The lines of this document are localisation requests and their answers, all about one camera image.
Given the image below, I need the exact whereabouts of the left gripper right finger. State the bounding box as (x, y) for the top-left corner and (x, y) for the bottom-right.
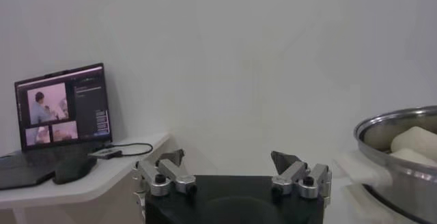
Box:
(271, 150), (332, 199)

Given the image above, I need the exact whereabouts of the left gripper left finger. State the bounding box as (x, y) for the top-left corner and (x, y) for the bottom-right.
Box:
(132, 148), (198, 197)

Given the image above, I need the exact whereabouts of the white steamed baozi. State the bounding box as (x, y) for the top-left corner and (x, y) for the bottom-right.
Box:
(389, 148), (437, 169)
(391, 126), (437, 161)

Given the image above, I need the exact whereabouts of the stainless steel steamer basket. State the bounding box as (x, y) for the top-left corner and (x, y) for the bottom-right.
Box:
(336, 105), (437, 224)

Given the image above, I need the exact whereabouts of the white side table with mouse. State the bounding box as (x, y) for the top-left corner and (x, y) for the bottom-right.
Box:
(0, 132), (171, 224)

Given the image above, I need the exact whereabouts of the white electric cooker pot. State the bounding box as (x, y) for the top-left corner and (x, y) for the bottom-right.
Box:
(343, 182), (437, 224)

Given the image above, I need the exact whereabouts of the small grey external drive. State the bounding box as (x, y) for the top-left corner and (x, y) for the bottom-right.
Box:
(87, 148), (123, 160)

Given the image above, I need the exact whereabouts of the black computer mouse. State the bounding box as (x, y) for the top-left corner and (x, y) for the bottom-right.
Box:
(53, 156), (98, 185)

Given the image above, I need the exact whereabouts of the black laptop with dark screen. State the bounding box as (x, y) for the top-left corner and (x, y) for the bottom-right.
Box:
(0, 62), (113, 191)

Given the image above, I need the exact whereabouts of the thin black drive cable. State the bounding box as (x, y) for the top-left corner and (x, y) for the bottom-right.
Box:
(102, 142), (154, 157)

